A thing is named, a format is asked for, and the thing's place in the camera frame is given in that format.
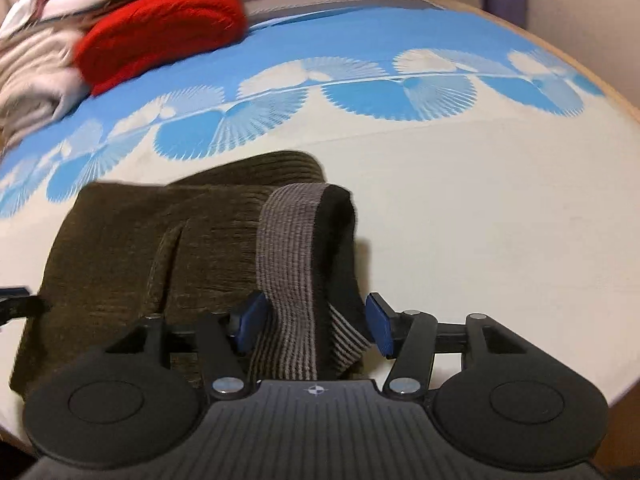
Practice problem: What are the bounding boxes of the red knitted garment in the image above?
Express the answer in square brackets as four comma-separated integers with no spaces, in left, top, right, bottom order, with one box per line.
[74,0,248,96]

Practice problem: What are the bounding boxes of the white blue patterned bed sheet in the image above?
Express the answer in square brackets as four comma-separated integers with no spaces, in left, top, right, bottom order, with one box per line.
[1,6,639,436]

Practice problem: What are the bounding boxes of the dark brown corduroy pants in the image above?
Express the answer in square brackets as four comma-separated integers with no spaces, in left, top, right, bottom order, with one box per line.
[10,151,371,396]

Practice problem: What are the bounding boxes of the pile of folded clothes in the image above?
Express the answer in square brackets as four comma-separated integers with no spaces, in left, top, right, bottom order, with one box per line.
[1,0,134,152]

